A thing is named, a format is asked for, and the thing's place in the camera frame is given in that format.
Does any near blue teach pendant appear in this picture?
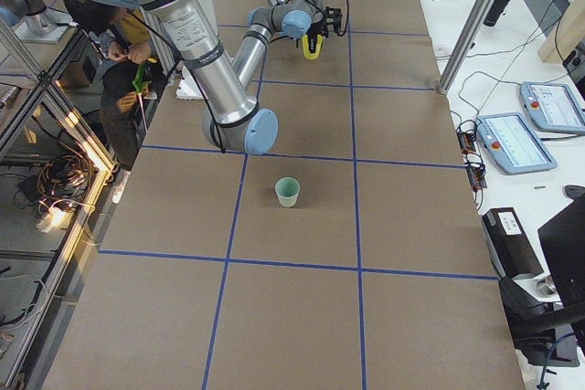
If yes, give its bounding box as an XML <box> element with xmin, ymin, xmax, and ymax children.
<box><xmin>476</xmin><ymin>112</ymin><xmax>558</xmax><ymax>175</ymax></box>

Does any orange cable bundle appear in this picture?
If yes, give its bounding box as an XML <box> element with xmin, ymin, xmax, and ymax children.
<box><xmin>36</xmin><ymin>154</ymin><xmax>100</xmax><ymax>202</ymax></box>

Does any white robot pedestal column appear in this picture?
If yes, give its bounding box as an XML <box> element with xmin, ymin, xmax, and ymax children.
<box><xmin>177</xmin><ymin>0</ymin><xmax>218</xmax><ymax>100</ymax></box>

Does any green plastic cup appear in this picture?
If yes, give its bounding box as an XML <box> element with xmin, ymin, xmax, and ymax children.
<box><xmin>274</xmin><ymin>176</ymin><xmax>301</xmax><ymax>208</ymax></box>

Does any black box with label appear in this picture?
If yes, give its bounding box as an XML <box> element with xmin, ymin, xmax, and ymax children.
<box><xmin>482</xmin><ymin>207</ymin><xmax>544</xmax><ymax>280</ymax></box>

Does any black water bottle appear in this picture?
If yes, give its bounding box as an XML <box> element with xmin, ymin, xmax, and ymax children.
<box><xmin>483</xmin><ymin>0</ymin><xmax>510</xmax><ymax>26</ymax></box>

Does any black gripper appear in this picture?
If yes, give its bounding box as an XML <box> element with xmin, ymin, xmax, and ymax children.
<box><xmin>305</xmin><ymin>20</ymin><xmax>325</xmax><ymax>55</ymax></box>

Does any aluminium frame post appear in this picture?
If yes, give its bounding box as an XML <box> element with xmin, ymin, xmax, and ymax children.
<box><xmin>436</xmin><ymin>0</ymin><xmax>494</xmax><ymax>95</ymax></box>

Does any yellow plastic cup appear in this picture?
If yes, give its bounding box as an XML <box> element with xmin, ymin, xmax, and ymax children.
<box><xmin>301</xmin><ymin>34</ymin><xmax>324</xmax><ymax>60</ymax></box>

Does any blue teach pendant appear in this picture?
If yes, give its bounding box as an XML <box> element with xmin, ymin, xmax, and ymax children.
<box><xmin>476</xmin><ymin>112</ymin><xmax>558</xmax><ymax>175</ymax></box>
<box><xmin>520</xmin><ymin>82</ymin><xmax>584</xmax><ymax>135</ymax></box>

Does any far blue teach pendant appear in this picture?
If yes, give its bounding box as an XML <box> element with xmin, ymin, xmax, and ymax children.
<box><xmin>520</xmin><ymin>82</ymin><xmax>584</xmax><ymax>135</ymax></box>

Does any person in yellow shirt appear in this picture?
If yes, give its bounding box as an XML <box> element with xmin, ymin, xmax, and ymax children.
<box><xmin>63</xmin><ymin>0</ymin><xmax>157</xmax><ymax>173</ymax></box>

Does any black monitor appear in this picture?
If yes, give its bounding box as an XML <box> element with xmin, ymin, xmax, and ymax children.
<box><xmin>538</xmin><ymin>196</ymin><xmax>584</xmax><ymax>305</ymax></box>

